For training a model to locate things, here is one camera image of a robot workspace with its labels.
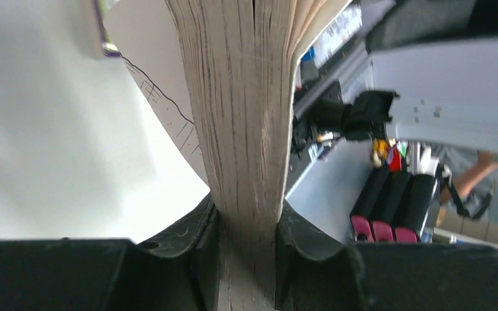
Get person in background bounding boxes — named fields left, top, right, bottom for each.
left=431, top=144, right=498, bottom=220

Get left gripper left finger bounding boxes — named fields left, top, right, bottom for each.
left=0, top=196, right=219, bottom=310

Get black battery packs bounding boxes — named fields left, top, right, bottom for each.
left=350, top=167, right=437, bottom=243

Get green puzzle book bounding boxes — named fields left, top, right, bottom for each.
left=167, top=1, right=348, bottom=310

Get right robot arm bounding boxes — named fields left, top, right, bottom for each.
left=296, top=1, right=498, bottom=154

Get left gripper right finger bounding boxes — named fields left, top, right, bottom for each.
left=275, top=203, right=498, bottom=310

